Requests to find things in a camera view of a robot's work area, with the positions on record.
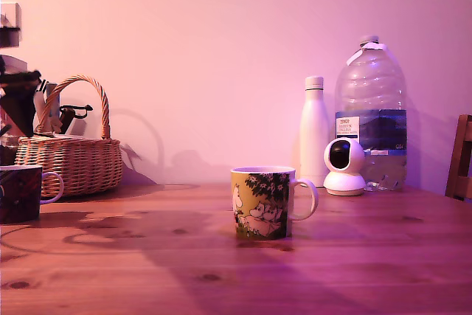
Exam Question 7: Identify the dark patterned mug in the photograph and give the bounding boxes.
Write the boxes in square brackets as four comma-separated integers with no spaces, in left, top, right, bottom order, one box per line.
[0,165,66,225]

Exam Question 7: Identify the small white round camera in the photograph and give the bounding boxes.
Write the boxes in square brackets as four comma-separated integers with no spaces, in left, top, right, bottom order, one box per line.
[323,137,368,197]

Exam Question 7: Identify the wooden chair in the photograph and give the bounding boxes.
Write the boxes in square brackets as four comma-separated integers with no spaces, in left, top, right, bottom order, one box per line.
[445,114,472,201]

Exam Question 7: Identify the white metal bottle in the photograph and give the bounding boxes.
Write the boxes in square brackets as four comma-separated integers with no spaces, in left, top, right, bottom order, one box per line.
[299,76,331,188]

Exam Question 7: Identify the large clear water bottle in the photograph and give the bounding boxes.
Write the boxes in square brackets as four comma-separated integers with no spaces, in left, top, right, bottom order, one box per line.
[334,35,409,193]

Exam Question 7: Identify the dark clip tool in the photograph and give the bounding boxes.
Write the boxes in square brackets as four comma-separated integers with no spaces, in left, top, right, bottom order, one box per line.
[58,104,93,135]

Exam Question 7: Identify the yellow cartoon print mug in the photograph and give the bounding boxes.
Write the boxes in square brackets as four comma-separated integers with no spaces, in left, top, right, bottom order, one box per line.
[230,166,319,241]

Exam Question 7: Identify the wicker basket with handle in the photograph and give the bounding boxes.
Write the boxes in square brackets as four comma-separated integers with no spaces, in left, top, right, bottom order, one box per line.
[14,75,124,198]

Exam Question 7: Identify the glass jar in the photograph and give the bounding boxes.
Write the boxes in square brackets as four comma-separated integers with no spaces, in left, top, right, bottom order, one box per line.
[0,108,19,167]

